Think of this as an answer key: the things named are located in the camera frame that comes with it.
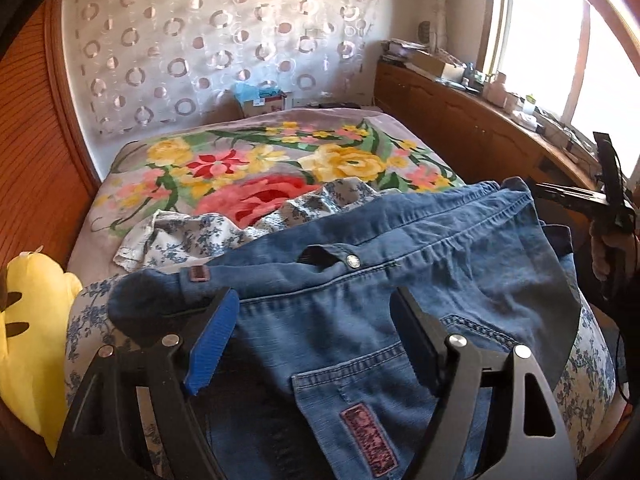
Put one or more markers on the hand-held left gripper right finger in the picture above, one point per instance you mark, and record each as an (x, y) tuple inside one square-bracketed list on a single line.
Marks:
[(412, 340)]

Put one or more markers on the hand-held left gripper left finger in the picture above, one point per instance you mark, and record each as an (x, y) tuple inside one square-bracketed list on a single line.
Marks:
[(215, 345)]

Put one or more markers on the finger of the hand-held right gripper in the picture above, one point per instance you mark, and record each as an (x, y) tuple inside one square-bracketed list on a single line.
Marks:
[(580, 205), (565, 189)]

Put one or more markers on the blue denim pants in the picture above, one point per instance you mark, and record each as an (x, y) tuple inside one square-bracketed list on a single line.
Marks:
[(350, 310)]

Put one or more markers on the person's right hand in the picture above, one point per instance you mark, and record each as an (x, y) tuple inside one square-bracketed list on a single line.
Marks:
[(597, 250)]

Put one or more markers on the crumpled white blue floral cloth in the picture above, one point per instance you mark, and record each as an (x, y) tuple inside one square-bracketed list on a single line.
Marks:
[(200, 237)]

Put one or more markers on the white bottle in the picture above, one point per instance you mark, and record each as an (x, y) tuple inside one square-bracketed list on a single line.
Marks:
[(497, 89)]

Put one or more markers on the wooden cabinet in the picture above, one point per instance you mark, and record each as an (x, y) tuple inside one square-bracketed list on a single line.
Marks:
[(450, 115)]

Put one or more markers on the window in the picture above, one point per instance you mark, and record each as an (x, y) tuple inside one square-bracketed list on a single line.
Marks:
[(540, 35)]

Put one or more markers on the blue floral quilt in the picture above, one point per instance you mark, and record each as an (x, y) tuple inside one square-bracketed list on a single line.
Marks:
[(587, 375)]

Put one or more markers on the open cardboard box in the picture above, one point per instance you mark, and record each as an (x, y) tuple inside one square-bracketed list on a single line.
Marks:
[(437, 66)]

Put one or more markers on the yellow plush toy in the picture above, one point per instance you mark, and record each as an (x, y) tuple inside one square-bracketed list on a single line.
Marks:
[(35, 335)]

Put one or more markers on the floral bed blanket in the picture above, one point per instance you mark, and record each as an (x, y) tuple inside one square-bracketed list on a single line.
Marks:
[(240, 160)]

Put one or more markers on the stack of papers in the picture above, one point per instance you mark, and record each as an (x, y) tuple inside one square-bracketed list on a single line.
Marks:
[(402, 50)]

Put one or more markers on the small cardboard box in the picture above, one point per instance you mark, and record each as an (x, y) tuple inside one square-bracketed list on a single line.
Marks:
[(265, 106)]

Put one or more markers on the blue tissue pack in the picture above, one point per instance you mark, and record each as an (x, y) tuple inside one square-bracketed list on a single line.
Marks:
[(255, 91)]

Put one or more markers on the wooden headboard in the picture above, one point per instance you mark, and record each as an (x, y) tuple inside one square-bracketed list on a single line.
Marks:
[(35, 135)]

